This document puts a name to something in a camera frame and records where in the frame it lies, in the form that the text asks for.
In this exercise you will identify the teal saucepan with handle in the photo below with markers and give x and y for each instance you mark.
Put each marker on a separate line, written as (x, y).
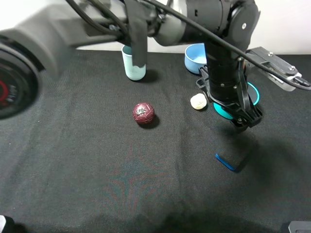
(254, 95)

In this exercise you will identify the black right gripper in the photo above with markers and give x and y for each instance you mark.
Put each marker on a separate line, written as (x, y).
(232, 95)

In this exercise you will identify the black and blue sponge block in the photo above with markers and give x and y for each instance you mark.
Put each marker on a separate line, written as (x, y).
(234, 159)

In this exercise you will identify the black tablecloth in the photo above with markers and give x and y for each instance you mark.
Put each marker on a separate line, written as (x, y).
(77, 162)

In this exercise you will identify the white garlic bulb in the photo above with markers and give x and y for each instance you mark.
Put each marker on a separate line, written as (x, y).
(198, 101)

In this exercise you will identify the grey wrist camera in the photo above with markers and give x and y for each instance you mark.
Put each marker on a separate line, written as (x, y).
(276, 64)

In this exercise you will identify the grey device at corner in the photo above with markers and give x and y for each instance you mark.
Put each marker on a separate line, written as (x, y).
(299, 227)

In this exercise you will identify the pale green cup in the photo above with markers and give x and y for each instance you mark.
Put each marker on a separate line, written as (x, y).
(133, 72)

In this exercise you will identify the dark red ball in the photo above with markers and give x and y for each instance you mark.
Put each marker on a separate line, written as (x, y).
(143, 113)

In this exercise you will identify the light blue bowl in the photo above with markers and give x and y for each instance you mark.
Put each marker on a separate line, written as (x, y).
(195, 57)

